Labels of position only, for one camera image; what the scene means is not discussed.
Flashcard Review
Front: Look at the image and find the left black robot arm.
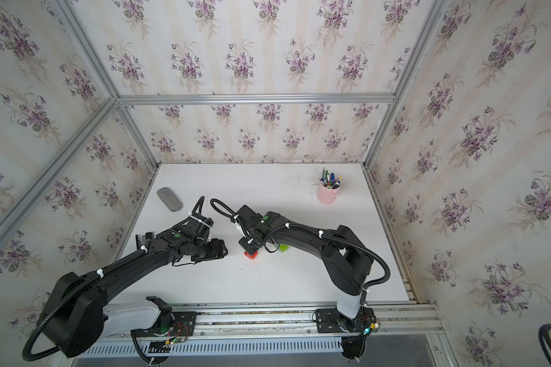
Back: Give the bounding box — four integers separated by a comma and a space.
21, 214, 228, 362

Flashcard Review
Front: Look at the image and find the white vented cable duct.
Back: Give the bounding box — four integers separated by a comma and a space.
75, 336, 345, 359

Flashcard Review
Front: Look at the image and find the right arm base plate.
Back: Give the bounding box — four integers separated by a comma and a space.
312, 307, 379, 335

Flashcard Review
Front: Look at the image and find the aluminium mounting rail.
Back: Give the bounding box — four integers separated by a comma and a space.
61, 300, 446, 343

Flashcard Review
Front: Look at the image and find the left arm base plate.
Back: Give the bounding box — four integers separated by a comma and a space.
134, 311, 197, 341

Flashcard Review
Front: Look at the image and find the grey oval eraser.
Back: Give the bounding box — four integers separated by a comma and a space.
156, 187, 183, 212

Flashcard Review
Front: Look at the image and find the pink pen cup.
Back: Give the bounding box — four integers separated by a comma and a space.
316, 180, 341, 205

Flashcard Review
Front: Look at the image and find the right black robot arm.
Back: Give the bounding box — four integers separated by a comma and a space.
230, 205, 391, 321

